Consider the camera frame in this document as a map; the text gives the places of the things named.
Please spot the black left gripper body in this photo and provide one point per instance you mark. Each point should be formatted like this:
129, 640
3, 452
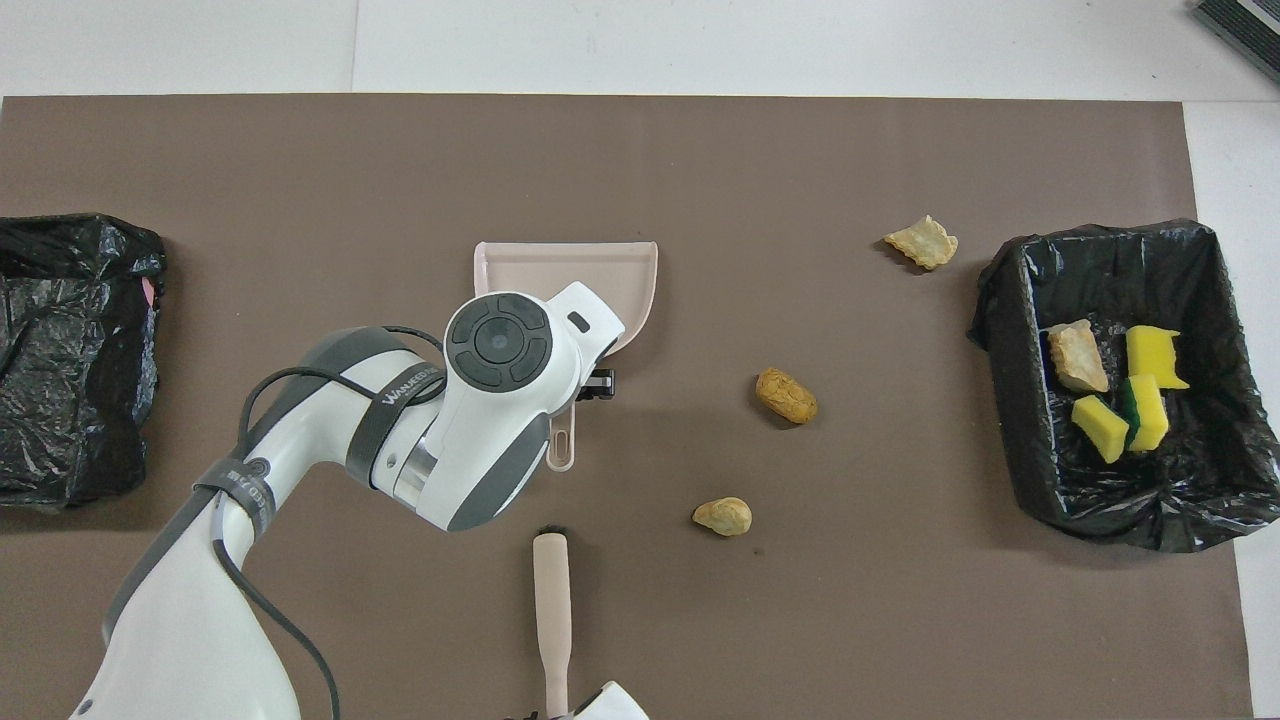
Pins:
598, 384

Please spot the beige plastic dustpan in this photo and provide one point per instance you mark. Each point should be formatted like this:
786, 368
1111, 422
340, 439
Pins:
560, 275

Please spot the pale yellow foam lump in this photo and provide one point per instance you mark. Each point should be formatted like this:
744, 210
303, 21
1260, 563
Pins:
724, 516

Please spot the beige hand brush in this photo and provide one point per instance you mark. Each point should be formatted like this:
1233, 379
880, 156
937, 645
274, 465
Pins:
552, 580

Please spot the tan crinkled foam scrap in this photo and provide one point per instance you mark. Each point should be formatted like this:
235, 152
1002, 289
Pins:
925, 243

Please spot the pale beige foam chunk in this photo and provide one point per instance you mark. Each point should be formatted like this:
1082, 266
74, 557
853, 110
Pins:
1078, 358

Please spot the small yellow sponge piece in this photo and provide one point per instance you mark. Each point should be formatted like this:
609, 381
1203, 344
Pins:
1100, 428

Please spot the green and yellow sponge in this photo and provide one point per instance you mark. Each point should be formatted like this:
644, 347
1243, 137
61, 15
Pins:
1150, 412

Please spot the notched yellow sponge piece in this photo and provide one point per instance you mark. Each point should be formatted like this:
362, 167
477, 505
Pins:
1152, 352

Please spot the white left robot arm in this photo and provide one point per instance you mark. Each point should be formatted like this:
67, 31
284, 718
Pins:
480, 430

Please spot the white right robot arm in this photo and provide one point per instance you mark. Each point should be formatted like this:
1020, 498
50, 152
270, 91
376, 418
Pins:
612, 705

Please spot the black bag bin, pink patch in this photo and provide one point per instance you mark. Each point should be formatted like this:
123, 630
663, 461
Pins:
80, 440

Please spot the black bag lined bin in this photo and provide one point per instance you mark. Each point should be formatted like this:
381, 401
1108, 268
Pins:
1200, 470

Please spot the brown cork-like foam lump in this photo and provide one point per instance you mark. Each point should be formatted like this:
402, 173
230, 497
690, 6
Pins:
786, 396

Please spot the brown table mat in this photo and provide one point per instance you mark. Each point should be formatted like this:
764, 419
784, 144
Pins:
700, 150

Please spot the grey ribbed device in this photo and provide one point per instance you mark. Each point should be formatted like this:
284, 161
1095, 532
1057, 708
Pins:
1245, 25

